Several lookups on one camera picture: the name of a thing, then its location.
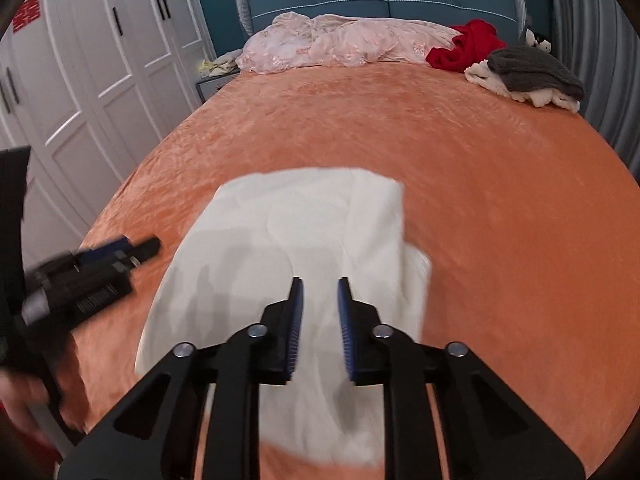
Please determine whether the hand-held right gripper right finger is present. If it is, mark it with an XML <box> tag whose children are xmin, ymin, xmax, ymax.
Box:
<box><xmin>337</xmin><ymin>276</ymin><xmax>586</xmax><ymax>480</ymax></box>

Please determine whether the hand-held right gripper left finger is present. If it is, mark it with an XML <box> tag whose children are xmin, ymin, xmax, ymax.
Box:
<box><xmin>59</xmin><ymin>276</ymin><xmax>306</xmax><ymax>480</ymax></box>

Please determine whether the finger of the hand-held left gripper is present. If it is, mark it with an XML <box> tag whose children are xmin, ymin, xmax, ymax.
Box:
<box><xmin>111</xmin><ymin>236</ymin><xmax>162</xmax><ymax>275</ymax></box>
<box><xmin>74</xmin><ymin>240</ymin><xmax>132</xmax><ymax>268</ymax></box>

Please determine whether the white quilted jacket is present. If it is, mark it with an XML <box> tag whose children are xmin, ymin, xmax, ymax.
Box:
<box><xmin>135</xmin><ymin>166</ymin><xmax>433</xmax><ymax>466</ymax></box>

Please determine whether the person's left hand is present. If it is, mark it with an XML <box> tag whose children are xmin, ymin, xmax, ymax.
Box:
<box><xmin>0</xmin><ymin>372</ymin><xmax>51</xmax><ymax>443</ymax></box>

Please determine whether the white wardrobe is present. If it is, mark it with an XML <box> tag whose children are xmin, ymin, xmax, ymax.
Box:
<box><xmin>0</xmin><ymin>0</ymin><xmax>211</xmax><ymax>271</ymax></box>

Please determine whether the grey nightstand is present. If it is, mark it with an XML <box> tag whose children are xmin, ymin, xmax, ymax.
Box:
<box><xmin>196</xmin><ymin>71</ymin><xmax>242</xmax><ymax>106</ymax></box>

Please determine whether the pale yellow cloth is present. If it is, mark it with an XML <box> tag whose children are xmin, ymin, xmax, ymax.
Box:
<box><xmin>199</xmin><ymin>50</ymin><xmax>243</xmax><ymax>78</ymax></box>

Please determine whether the orange plush blanket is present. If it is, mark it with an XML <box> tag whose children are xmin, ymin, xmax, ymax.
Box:
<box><xmin>60</xmin><ymin>57</ymin><xmax>638</xmax><ymax>480</ymax></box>

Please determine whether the red paper door decoration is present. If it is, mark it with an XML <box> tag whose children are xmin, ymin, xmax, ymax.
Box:
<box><xmin>11</xmin><ymin>0</ymin><xmax>42</xmax><ymax>33</ymax></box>

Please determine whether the pink floral quilt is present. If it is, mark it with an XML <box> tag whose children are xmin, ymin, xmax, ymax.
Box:
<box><xmin>235</xmin><ymin>11</ymin><xmax>463</xmax><ymax>73</ymax></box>

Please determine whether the grey and white garment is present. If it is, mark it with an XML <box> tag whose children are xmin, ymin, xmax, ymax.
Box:
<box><xmin>464</xmin><ymin>59</ymin><xmax>581</xmax><ymax>112</ymax></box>

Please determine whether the red garment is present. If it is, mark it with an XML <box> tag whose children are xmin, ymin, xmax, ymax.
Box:
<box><xmin>426</xmin><ymin>19</ymin><xmax>508</xmax><ymax>72</ymax></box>

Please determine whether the grey knit garment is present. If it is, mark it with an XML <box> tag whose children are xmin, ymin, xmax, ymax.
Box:
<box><xmin>486</xmin><ymin>45</ymin><xmax>586</xmax><ymax>102</ymax></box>

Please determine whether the black and white plush toy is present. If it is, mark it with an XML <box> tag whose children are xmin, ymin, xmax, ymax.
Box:
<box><xmin>520</xmin><ymin>27</ymin><xmax>553</xmax><ymax>55</ymax></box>

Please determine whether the grey pleated curtain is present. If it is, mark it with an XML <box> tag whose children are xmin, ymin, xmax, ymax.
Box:
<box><xmin>545</xmin><ymin>0</ymin><xmax>640</xmax><ymax>176</ymax></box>

